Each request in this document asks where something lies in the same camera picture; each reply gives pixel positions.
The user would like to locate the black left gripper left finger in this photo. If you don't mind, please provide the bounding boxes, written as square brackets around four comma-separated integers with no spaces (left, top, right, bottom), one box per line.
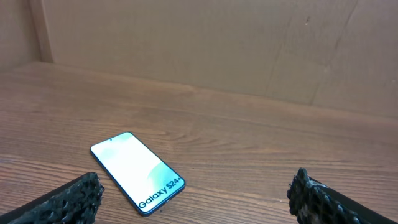
[1,172,104,224]

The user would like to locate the Samsung Galaxy smartphone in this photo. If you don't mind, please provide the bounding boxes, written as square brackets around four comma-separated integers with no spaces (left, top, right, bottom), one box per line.
[90,132,186,217]

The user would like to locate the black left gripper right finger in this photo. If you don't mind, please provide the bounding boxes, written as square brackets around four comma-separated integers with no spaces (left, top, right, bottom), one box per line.
[287,167,397,224]

